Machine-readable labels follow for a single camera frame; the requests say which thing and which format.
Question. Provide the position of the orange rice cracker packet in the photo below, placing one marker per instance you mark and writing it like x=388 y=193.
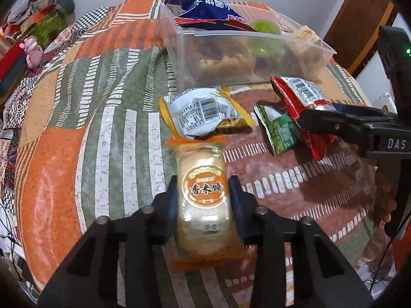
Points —
x=202 y=179

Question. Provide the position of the pile of clutter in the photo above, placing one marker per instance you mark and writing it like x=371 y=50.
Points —
x=29 y=11

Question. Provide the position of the clear plastic container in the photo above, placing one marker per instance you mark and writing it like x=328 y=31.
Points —
x=192 y=57

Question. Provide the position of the pink rabbit toy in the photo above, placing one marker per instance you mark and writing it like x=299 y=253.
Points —
x=32 y=53

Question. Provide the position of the red box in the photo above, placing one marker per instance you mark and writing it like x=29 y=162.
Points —
x=12 y=61

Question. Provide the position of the brown pastry packet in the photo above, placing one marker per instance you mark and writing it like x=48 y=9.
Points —
x=224 y=57

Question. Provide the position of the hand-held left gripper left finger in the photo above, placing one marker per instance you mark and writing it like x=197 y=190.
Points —
x=165 y=211

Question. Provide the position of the green round fruit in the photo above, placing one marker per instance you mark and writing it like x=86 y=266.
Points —
x=265 y=29

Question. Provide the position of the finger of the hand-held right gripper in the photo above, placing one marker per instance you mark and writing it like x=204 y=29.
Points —
x=359 y=113
x=321 y=122

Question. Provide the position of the red snack packet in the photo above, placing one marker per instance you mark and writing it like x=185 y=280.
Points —
x=289 y=96

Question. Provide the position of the blue snack bag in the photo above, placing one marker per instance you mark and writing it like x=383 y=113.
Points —
x=205 y=8

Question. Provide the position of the green pea snack packet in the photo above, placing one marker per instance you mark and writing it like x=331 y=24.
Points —
x=279 y=131

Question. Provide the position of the green patterned bag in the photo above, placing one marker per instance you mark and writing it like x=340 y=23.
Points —
x=48 y=27

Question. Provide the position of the brown wooden door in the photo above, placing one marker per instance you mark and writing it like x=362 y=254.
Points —
x=359 y=16

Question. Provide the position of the person's right hand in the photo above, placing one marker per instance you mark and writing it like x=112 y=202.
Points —
x=385 y=192

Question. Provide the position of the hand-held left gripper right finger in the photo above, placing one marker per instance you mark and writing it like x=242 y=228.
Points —
x=240 y=208

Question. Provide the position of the white and yellow snack packet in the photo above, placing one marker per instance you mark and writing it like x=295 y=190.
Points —
x=199 y=112

